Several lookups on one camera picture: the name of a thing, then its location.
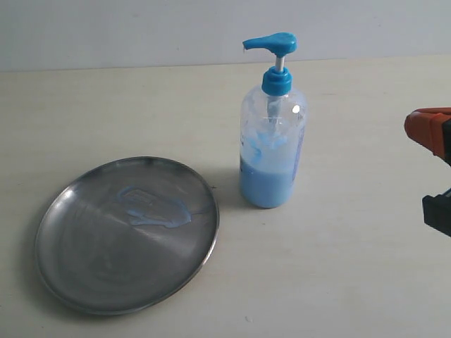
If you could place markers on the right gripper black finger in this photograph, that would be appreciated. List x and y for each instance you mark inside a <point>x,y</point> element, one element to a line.
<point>437,212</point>

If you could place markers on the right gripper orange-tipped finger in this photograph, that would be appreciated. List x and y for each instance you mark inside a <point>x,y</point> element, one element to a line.
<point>430,127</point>

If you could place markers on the blue soap pump bottle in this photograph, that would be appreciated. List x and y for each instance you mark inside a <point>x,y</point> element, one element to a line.
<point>272,123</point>

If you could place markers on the blue soap smear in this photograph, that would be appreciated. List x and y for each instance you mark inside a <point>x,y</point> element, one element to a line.
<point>150,208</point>

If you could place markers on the round steel plate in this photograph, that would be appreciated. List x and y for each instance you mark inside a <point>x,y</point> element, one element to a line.
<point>91,258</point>

